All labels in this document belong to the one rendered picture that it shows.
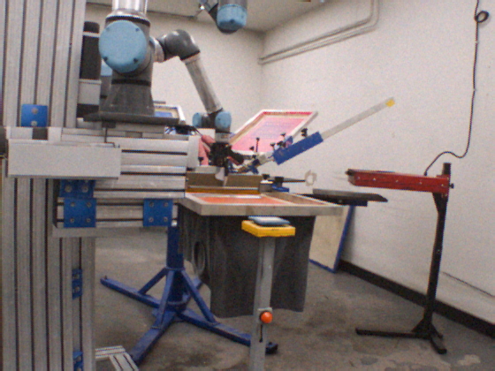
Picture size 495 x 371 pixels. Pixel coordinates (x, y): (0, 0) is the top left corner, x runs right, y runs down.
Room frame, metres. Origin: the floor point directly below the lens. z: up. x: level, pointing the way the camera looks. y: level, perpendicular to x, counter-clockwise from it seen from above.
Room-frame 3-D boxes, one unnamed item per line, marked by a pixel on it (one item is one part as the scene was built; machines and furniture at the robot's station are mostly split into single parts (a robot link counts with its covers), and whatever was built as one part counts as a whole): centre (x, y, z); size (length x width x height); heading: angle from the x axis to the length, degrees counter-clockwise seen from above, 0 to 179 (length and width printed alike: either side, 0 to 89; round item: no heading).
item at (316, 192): (2.86, -0.23, 0.91); 1.34 x 0.40 x 0.08; 83
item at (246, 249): (1.70, -0.09, 0.74); 0.45 x 0.03 x 0.43; 113
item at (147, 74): (1.23, 0.34, 1.42); 0.13 x 0.12 x 0.14; 6
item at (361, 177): (2.77, -0.97, 1.06); 0.61 x 0.46 x 0.12; 83
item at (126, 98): (1.23, 0.34, 1.31); 0.15 x 0.15 x 0.10
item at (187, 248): (1.85, 0.17, 0.79); 0.46 x 0.09 x 0.33; 23
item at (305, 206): (1.97, 0.03, 0.97); 0.79 x 0.58 x 0.04; 23
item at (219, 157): (2.15, 0.13, 1.15); 0.09 x 0.08 x 0.12; 113
